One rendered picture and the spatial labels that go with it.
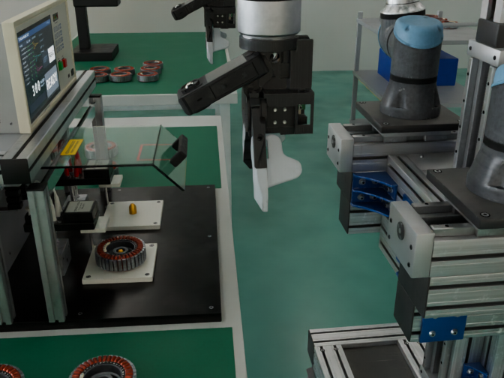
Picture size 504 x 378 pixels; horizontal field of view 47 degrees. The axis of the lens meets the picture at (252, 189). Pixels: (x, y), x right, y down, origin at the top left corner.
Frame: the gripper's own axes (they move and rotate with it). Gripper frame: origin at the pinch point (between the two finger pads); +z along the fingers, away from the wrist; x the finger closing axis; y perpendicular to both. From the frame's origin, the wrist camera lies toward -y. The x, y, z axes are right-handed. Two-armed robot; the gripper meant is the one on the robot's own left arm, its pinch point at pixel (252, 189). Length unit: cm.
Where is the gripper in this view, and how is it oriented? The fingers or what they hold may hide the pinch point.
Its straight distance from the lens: 77.5
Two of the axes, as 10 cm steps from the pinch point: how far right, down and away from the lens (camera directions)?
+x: -1.2, -4.1, 9.1
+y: 9.9, -0.5, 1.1
